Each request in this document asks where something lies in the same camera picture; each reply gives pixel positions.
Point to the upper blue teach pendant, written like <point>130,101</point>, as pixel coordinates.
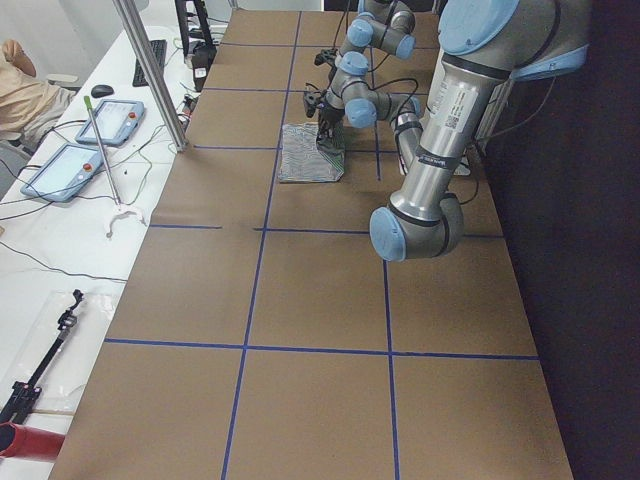
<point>117,120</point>

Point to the blue white striped polo shirt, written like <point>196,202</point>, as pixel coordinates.
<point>306,159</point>

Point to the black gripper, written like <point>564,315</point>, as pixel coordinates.
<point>328,116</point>

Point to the black computer mouse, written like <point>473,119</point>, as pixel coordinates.
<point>101,90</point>

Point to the aluminium frame post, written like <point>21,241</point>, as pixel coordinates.
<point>140,43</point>

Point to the blue teach pendant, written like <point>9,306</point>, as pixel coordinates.
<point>69,169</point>
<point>117,120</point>

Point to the red cylinder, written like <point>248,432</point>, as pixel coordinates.
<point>29,443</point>

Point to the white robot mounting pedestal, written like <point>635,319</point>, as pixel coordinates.
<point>462,160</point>

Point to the seated person in beige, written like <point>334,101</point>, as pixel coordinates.
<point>29,106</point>

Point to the lower blue teach pendant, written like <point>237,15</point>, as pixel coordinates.
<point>69,169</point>

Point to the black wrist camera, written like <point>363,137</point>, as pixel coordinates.
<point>313,100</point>
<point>328,56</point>

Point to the silver reacher grabber stick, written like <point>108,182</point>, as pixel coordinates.
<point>121,209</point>

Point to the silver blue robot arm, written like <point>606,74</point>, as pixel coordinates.
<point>384,25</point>
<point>483,44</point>

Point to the black power adapter box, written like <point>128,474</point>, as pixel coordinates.
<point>201,61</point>

